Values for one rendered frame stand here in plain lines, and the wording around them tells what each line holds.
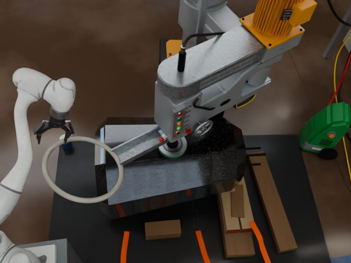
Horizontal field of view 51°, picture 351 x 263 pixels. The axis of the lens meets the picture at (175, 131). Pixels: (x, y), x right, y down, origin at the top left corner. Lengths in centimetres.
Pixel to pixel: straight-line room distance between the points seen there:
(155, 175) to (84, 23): 262
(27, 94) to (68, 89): 19
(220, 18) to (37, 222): 227
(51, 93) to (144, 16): 323
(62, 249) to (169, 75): 129
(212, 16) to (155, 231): 177
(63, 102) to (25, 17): 335
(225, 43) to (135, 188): 125
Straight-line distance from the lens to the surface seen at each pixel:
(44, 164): 227
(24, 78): 183
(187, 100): 212
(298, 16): 218
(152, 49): 448
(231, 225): 323
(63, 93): 175
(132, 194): 281
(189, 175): 280
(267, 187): 357
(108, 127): 287
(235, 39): 227
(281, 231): 345
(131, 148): 247
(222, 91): 238
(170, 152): 268
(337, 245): 371
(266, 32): 228
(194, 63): 209
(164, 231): 322
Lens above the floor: 321
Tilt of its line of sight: 58 degrees down
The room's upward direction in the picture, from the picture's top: 7 degrees clockwise
